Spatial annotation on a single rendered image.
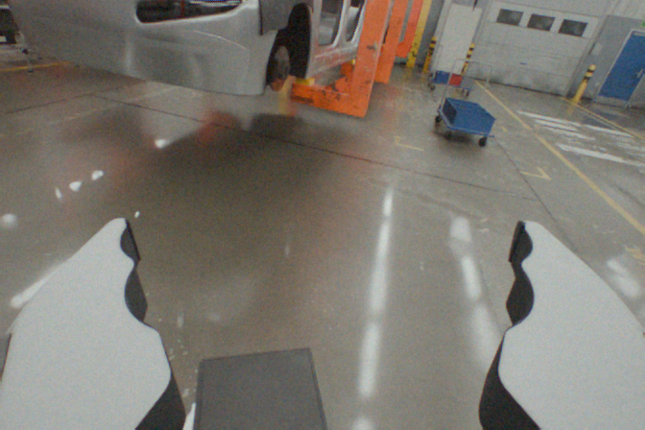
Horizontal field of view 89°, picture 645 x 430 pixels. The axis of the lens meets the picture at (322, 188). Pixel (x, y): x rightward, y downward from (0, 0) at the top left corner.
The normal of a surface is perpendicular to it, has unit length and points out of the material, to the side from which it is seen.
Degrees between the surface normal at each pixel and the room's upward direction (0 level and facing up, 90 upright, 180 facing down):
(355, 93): 90
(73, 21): 92
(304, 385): 0
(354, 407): 0
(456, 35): 90
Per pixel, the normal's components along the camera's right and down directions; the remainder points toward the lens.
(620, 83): -0.23, 0.44
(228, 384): 0.15, -0.87
